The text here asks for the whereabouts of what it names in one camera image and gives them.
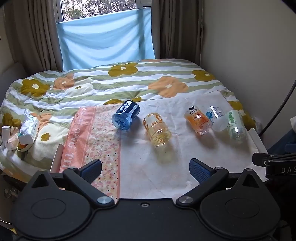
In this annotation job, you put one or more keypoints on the yellow drink bottle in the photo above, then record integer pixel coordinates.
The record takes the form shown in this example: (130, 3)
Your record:
(157, 128)

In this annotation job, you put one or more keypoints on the brown curtain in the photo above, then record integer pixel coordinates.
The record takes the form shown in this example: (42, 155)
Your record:
(34, 34)
(175, 30)

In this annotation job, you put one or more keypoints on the pink and white table cloth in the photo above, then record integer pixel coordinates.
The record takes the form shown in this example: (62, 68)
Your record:
(143, 166)

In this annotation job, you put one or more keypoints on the white milky bottle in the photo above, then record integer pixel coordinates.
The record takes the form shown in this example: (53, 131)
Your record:
(217, 119)

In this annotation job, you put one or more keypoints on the blue plastic bottle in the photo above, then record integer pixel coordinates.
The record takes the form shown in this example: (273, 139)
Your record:
(126, 114)

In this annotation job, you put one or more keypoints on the tissue packet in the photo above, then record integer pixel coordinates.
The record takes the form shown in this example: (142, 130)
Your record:
(29, 127)

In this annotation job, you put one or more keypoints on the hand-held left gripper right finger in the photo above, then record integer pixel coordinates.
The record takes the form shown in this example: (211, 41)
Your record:
(199, 171)

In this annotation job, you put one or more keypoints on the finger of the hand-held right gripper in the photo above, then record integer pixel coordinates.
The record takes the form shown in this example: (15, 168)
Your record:
(259, 158)

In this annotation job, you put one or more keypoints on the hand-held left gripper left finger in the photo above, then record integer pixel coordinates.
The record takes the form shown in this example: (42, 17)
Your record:
(91, 171)

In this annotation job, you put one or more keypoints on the clear cup with green dots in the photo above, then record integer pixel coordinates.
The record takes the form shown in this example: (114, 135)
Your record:
(235, 125)

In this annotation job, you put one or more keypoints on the floral striped blanket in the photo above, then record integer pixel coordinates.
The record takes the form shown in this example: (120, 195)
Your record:
(92, 76)

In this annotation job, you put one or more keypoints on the dark blue cloth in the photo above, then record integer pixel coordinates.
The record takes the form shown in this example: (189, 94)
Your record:
(284, 141)

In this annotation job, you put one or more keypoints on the orange drink bottle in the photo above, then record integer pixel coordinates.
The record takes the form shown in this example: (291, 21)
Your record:
(197, 119)

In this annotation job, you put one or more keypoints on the small white bottle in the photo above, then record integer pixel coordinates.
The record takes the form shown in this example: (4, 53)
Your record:
(5, 134)

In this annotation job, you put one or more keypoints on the window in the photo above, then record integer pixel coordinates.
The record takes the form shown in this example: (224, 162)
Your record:
(97, 8)

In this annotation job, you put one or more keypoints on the light blue window cloth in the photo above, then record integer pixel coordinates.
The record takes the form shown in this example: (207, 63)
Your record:
(104, 39)

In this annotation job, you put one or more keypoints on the crumpled white paper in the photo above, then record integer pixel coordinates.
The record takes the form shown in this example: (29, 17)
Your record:
(12, 140)

